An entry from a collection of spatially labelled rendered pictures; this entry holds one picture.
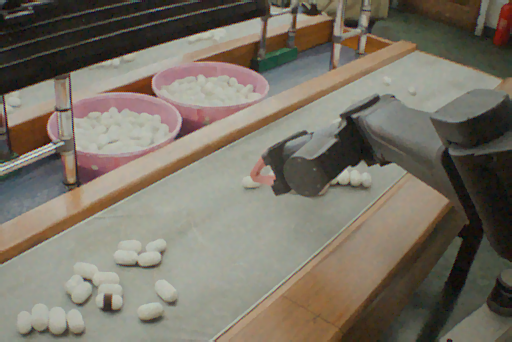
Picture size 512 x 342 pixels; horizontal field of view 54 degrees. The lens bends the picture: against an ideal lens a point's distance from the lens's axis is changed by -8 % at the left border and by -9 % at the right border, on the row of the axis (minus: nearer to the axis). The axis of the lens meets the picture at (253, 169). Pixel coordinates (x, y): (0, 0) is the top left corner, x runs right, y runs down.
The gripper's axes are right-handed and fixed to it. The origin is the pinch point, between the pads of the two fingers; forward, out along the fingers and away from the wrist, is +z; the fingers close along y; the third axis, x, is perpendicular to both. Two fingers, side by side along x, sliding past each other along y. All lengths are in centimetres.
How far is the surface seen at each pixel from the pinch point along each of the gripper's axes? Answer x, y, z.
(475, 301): 82, -94, 25
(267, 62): -21, -64, 40
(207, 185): -1.5, 1.3, 10.0
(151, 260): 2.8, 22.2, 2.8
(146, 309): 6.7, 29.5, -2.6
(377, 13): -39, -310, 122
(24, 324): 1.2, 42.0, 4.1
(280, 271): 12.4, 10.4, -6.6
